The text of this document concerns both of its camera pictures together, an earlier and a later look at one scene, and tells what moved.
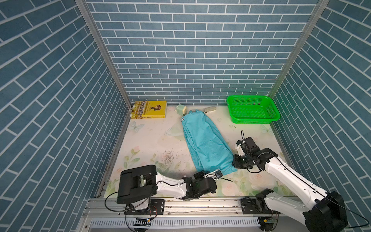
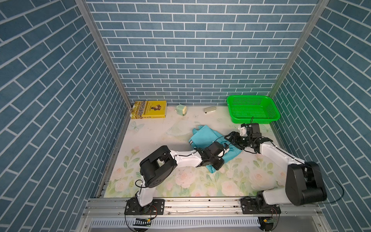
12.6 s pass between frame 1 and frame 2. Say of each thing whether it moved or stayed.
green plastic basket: stayed
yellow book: stayed
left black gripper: moved
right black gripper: moved
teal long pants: moved
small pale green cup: stayed
